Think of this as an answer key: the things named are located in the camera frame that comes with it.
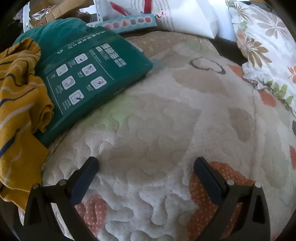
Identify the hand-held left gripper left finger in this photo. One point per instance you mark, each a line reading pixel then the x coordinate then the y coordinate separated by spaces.
pixel 82 182

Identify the crumpled foil wrapper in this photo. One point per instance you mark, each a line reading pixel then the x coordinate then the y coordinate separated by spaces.
pixel 42 14

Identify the floral pillow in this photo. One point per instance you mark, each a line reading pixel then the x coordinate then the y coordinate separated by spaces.
pixel 261 34

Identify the yellow striped garment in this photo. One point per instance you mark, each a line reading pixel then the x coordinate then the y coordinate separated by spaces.
pixel 18 92

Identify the green paper ream package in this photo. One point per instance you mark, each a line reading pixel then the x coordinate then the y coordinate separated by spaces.
pixel 92 69

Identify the white metal rack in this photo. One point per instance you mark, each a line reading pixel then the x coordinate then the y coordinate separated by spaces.
pixel 98 11

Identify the cardboard box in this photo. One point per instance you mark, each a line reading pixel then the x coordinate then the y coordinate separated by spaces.
pixel 64 9

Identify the light blue flat box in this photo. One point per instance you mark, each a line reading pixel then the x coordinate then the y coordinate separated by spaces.
pixel 129 22

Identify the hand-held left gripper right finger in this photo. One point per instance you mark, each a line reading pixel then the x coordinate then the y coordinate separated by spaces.
pixel 208 182

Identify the white printed bag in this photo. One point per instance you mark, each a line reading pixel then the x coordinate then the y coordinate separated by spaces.
pixel 196 18

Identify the quilted patterned blanket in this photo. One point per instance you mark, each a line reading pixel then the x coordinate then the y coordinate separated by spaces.
pixel 161 115

